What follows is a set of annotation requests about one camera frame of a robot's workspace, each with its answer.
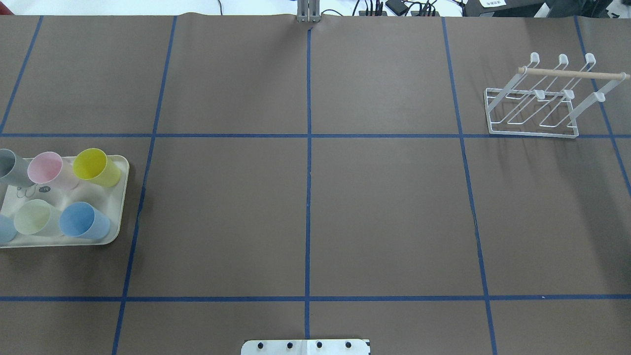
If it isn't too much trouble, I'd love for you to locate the pink plastic cup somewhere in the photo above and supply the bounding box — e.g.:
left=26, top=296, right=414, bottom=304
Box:
left=27, top=151, right=80, bottom=191

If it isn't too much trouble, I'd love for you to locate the grey plastic cup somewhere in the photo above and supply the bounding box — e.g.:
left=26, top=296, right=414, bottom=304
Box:
left=0, top=148, right=35, bottom=188

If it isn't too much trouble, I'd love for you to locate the yellow plastic cup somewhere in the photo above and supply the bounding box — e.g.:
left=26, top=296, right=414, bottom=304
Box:
left=72, top=148, right=121, bottom=188

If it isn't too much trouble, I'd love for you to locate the pale green plastic cup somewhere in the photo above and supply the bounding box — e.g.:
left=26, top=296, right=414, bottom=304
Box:
left=14, top=199, right=63, bottom=237

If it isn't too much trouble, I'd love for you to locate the light blue plastic cup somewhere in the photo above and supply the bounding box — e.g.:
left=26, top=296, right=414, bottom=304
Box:
left=0, top=214, right=19, bottom=245

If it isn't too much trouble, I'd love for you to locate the cream plastic tray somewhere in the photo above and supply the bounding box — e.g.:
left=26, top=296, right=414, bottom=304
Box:
left=0, top=155, right=129, bottom=249

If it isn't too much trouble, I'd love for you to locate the grey aluminium frame post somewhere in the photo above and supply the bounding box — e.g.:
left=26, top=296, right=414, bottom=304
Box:
left=297, top=0, right=321, bottom=23

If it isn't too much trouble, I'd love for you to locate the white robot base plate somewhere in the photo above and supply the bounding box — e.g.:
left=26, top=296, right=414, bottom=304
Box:
left=241, top=339, right=371, bottom=355

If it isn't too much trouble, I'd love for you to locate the white wire cup rack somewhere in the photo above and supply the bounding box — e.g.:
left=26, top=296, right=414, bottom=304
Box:
left=483, top=52, right=630, bottom=139

